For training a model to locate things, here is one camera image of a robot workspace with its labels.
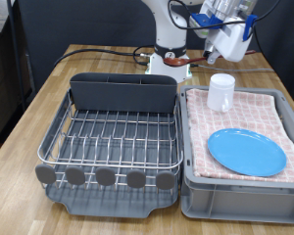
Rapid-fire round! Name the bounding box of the dark gray utensil caddy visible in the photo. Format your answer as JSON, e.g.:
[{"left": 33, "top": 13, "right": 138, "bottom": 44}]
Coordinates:
[{"left": 69, "top": 71, "right": 178, "bottom": 115}]

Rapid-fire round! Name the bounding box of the black metal pole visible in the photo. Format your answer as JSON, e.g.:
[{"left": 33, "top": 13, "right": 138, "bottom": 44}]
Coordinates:
[{"left": 6, "top": 0, "right": 27, "bottom": 112}]

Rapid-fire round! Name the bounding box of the brown wooden spoon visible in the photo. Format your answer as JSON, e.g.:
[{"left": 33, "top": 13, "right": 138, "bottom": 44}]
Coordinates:
[{"left": 163, "top": 49, "right": 258, "bottom": 69}]

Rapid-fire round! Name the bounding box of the blue plate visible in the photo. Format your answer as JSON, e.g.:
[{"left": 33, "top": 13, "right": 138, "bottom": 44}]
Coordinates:
[{"left": 207, "top": 127, "right": 288, "bottom": 177}]

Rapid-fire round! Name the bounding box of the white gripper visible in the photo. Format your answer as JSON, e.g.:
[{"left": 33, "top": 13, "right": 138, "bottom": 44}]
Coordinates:
[{"left": 204, "top": 20, "right": 255, "bottom": 65}]

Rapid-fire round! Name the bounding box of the long black cable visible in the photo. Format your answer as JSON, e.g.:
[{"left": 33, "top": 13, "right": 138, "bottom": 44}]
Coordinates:
[{"left": 53, "top": 48, "right": 155, "bottom": 68}]

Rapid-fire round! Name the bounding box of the metal wire dish rack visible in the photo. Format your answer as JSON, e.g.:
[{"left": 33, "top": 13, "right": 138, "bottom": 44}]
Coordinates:
[{"left": 34, "top": 87, "right": 184, "bottom": 194}]

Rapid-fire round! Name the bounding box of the looped black cable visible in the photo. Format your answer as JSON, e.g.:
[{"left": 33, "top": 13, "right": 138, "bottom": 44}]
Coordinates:
[{"left": 132, "top": 45, "right": 155, "bottom": 66}]

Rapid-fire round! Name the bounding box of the white mug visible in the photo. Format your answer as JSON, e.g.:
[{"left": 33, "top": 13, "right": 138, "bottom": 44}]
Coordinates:
[{"left": 206, "top": 72, "right": 236, "bottom": 114}]

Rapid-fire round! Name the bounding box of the pink checked towel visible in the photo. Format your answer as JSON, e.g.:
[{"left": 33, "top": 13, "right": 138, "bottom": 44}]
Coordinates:
[{"left": 185, "top": 87, "right": 294, "bottom": 184}]

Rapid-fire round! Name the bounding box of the gray plastic crate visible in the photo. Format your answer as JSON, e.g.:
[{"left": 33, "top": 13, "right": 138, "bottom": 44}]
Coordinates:
[{"left": 179, "top": 84, "right": 294, "bottom": 225}]

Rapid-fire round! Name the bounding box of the blue cable clip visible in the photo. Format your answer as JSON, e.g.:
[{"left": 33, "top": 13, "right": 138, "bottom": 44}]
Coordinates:
[{"left": 243, "top": 14, "right": 258, "bottom": 42}]

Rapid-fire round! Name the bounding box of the grey dish drying rack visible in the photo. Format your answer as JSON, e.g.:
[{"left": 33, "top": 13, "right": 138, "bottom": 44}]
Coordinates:
[{"left": 38, "top": 87, "right": 182, "bottom": 219}]

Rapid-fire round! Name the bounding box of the gray shelf board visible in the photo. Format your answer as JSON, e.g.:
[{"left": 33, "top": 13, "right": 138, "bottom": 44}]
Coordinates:
[{"left": 0, "top": 0, "right": 16, "bottom": 33}]

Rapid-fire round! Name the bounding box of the black camera cable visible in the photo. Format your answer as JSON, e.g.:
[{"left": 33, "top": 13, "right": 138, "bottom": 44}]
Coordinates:
[{"left": 168, "top": 0, "right": 282, "bottom": 32}]

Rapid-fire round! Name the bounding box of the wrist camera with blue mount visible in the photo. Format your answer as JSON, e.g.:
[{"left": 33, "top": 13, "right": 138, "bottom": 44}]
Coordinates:
[{"left": 189, "top": 12, "right": 224, "bottom": 39}]

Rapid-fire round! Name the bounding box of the thin black hanging cable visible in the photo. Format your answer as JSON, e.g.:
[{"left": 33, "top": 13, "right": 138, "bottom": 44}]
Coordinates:
[{"left": 253, "top": 32, "right": 280, "bottom": 77}]

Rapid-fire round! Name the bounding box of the gray cable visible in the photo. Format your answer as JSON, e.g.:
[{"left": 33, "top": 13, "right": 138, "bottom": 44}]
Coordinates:
[{"left": 189, "top": 63, "right": 275, "bottom": 73}]

